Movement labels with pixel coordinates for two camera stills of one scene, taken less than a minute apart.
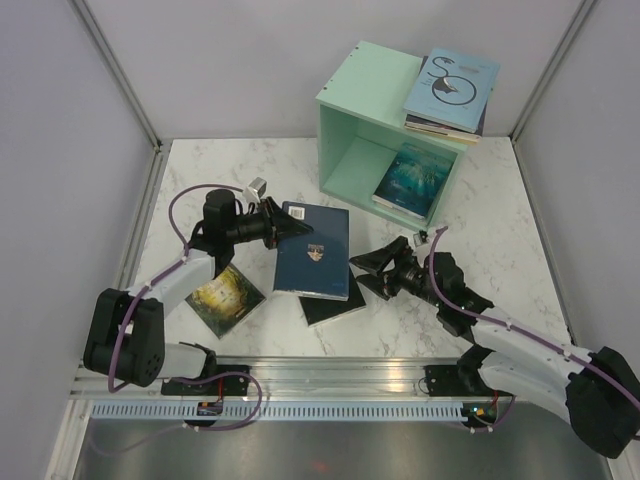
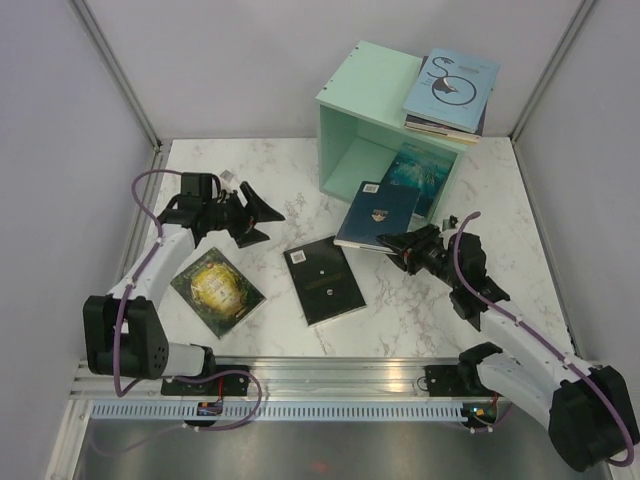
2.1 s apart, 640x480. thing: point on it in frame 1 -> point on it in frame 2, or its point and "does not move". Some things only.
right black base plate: (457, 380) does not move
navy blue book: (315, 263) -> (377, 209)
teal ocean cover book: (414, 178) does not move
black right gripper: (384, 286) -> (412, 243)
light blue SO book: (452, 90) does not move
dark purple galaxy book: (479, 129) does not move
